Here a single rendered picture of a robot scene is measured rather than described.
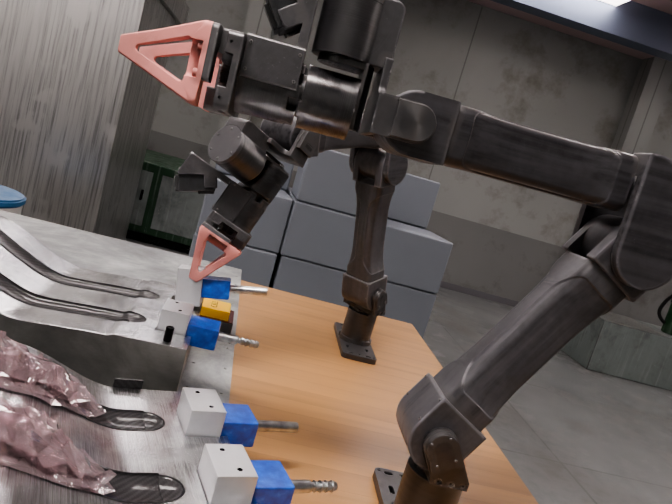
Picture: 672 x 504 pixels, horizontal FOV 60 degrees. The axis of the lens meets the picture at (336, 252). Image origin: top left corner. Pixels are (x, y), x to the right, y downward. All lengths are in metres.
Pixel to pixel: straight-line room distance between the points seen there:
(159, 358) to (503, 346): 0.39
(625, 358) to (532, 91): 3.40
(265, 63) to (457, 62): 6.84
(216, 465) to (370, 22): 0.40
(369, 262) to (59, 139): 2.79
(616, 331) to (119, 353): 5.25
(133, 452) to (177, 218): 4.70
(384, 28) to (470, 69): 6.83
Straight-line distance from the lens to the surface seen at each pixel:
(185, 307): 0.78
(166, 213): 5.24
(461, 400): 0.59
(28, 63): 3.76
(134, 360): 0.73
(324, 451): 0.78
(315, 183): 2.64
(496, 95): 7.44
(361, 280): 1.14
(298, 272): 2.70
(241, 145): 0.79
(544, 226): 7.75
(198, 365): 0.92
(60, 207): 3.72
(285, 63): 0.52
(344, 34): 0.53
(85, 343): 0.74
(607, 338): 5.71
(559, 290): 0.60
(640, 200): 0.60
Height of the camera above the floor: 1.15
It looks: 9 degrees down
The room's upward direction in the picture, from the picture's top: 16 degrees clockwise
